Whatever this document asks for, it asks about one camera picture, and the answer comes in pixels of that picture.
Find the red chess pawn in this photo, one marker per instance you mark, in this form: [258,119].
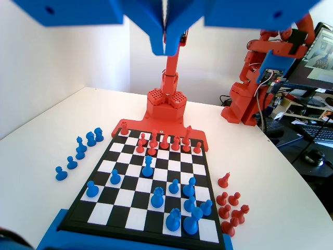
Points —
[186,148]
[221,200]
[197,148]
[234,199]
[143,136]
[224,212]
[140,149]
[151,151]

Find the wooden desk shelf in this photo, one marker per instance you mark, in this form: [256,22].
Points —
[294,102]

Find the black white chessboard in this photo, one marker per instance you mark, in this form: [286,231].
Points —
[125,166]

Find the red chess king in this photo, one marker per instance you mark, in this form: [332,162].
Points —
[187,136]

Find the blue arm base plate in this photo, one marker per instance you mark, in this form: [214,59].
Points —
[49,237]

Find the blue chess bishop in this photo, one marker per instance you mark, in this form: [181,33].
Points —
[189,188]
[81,144]

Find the red chess rook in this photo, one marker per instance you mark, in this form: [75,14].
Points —
[175,144]
[124,129]

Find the blue chess knight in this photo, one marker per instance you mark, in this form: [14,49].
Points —
[99,135]
[90,139]

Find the black computer monitor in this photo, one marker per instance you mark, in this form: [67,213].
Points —
[320,52]

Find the blue electronics board holder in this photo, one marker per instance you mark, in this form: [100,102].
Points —
[275,61]

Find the black computer mouse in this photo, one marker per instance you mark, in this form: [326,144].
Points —
[314,156]

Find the blue chess queen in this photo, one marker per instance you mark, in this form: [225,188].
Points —
[147,169]

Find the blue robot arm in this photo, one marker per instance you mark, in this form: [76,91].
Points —
[13,242]

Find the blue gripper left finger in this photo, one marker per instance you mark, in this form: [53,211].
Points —
[156,26]

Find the blue chess rook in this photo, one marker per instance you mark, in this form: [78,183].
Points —
[173,221]
[157,200]

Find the black keyboard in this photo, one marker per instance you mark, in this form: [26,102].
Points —
[320,134]

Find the red robot arm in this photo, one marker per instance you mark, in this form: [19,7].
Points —
[166,106]
[239,104]

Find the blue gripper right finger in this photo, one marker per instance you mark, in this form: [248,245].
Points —
[175,26]

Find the red chess queen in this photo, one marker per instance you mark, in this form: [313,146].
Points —
[154,140]

